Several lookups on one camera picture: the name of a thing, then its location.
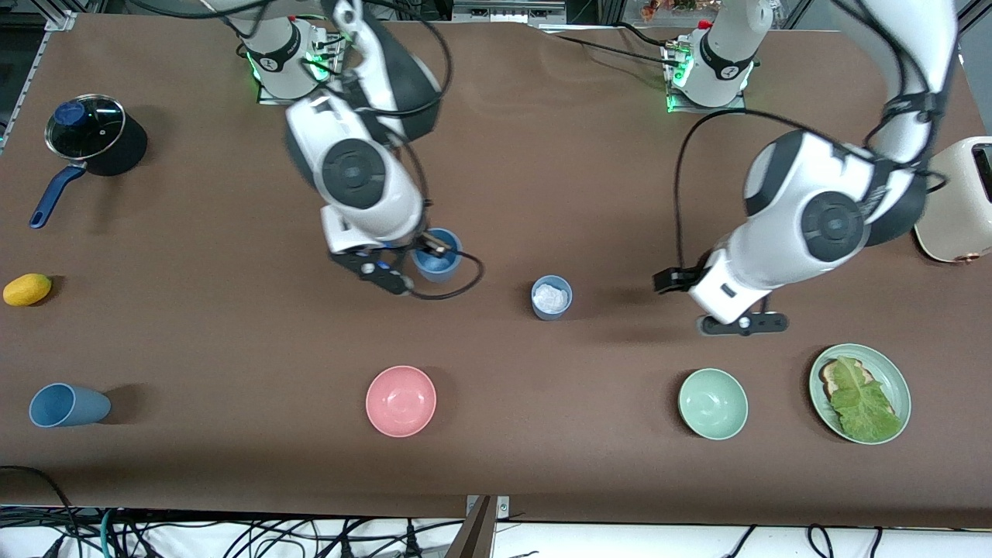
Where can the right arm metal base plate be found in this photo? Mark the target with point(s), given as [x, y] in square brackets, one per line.
[271, 99]

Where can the cream toaster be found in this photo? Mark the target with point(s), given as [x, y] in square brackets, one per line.
[957, 209]

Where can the pink bowl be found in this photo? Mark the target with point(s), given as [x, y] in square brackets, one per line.
[401, 401]

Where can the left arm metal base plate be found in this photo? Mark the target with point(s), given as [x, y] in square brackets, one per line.
[705, 110]

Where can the crumpled white paper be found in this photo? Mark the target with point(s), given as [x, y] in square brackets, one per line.
[552, 298]

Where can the green plate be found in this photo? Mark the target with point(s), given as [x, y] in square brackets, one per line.
[891, 372]

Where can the glass lid with blue knob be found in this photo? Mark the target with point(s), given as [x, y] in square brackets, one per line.
[89, 124]

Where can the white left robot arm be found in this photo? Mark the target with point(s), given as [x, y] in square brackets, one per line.
[829, 221]

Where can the aluminium frame rail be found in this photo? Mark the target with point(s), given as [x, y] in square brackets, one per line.
[35, 74]

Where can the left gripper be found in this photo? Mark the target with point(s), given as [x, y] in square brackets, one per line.
[673, 280]

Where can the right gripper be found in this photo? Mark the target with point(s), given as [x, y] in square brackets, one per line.
[418, 242]

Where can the brown stand pole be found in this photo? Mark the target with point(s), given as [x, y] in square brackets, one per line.
[474, 535]

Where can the yellow lemon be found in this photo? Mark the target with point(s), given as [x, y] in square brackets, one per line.
[27, 289]

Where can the metal table edge bracket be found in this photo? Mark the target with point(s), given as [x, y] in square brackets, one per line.
[504, 508]

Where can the aluminium frame crossbar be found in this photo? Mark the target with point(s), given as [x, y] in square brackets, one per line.
[508, 11]

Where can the toasted bread slice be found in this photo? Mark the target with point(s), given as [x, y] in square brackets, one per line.
[831, 378]

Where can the blue cup with white paper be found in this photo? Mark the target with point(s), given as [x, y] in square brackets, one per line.
[552, 310]

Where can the green lettuce leaf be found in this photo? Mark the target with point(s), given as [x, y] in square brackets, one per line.
[864, 403]

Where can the green bowl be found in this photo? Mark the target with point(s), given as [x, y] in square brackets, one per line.
[713, 404]

